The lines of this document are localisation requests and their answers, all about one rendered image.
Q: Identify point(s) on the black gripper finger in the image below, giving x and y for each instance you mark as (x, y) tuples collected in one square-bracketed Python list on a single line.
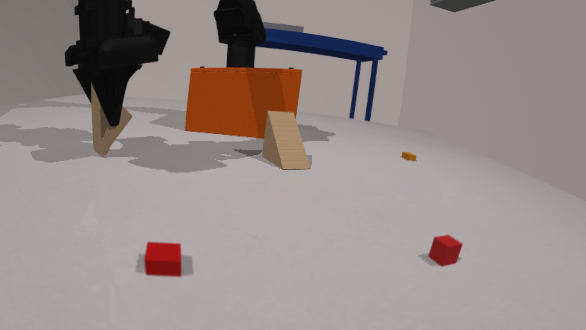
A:
[(84, 80), (110, 86)]

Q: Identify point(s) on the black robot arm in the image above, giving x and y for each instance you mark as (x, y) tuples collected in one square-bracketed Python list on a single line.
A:
[(239, 26)]

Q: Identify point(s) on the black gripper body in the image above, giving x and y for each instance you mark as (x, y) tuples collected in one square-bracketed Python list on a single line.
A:
[(102, 44)]

